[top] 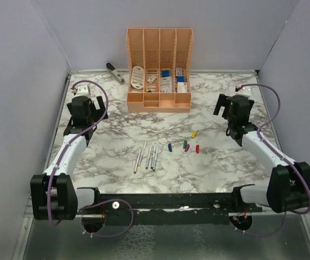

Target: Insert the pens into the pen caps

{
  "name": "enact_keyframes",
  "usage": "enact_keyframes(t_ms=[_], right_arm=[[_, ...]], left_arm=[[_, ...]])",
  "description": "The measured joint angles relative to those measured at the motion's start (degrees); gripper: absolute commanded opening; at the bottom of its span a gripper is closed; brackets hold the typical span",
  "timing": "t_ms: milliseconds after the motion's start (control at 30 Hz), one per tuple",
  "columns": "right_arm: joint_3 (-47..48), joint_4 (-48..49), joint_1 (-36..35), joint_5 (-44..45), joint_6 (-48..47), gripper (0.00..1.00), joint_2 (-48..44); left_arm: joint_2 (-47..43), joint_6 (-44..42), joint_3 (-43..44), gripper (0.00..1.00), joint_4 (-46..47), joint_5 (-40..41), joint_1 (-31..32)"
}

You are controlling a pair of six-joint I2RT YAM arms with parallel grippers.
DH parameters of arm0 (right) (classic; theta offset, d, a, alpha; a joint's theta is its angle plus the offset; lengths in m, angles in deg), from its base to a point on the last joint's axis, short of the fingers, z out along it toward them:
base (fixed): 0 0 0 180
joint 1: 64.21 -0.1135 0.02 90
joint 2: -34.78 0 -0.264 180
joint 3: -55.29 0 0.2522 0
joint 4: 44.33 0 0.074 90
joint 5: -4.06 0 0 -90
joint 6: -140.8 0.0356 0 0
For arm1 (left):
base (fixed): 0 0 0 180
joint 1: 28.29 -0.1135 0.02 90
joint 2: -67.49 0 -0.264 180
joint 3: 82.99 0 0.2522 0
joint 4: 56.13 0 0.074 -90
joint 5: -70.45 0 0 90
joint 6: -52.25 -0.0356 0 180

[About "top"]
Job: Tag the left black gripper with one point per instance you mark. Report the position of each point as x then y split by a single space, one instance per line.
98 113

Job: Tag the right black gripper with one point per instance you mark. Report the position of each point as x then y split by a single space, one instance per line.
223 102

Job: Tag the yellow pen cap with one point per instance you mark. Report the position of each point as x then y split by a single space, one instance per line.
194 133

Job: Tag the yellow white pen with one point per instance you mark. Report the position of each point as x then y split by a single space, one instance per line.
142 153

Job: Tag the red white pen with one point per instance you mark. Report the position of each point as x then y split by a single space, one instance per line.
137 160

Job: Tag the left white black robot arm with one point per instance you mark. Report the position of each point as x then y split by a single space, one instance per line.
52 193

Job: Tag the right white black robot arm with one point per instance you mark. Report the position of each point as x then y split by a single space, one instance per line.
289 184

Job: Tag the purple tipped white pen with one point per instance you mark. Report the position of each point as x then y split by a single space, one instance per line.
149 156

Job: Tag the blue tipped white pen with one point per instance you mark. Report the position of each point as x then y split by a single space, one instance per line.
153 155

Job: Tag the green tipped white pen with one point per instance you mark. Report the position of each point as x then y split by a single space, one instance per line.
155 159

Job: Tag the white red box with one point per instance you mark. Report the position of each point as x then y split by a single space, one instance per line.
182 87

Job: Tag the black grey stapler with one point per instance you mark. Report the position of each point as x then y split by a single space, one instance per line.
114 73

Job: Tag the white oval card pack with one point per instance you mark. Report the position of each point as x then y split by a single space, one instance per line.
137 77

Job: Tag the blue box in organizer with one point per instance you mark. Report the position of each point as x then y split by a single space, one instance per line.
165 73

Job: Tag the orange plastic desk organizer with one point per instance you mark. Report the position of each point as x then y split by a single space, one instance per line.
155 50

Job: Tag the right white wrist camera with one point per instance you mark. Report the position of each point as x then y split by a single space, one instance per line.
244 91

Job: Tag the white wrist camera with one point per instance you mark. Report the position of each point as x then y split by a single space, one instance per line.
83 91
244 91

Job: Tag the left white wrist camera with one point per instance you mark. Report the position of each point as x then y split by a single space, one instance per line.
83 91

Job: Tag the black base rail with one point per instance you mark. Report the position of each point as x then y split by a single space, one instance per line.
159 208

